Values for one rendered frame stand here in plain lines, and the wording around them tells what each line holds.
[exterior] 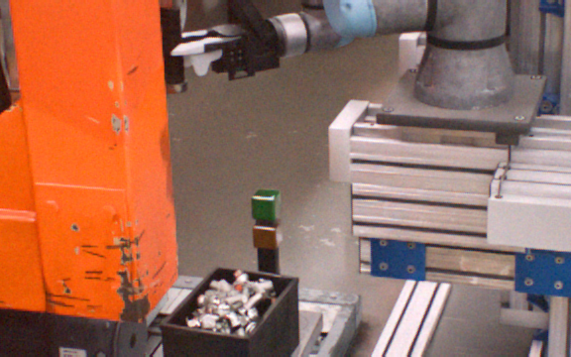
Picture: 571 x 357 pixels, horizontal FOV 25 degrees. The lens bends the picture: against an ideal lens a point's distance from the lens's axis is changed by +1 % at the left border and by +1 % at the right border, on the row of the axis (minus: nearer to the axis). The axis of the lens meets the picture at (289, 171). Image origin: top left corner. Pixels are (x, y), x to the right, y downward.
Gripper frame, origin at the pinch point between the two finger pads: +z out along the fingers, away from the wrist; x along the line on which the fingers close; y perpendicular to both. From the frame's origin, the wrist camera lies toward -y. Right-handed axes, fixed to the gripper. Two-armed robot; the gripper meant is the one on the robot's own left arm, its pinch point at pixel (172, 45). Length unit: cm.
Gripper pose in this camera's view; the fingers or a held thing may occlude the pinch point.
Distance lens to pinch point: 219.4
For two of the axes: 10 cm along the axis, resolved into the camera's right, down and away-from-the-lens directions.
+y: 0.3, 9.3, 3.8
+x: -4.8, -3.2, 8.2
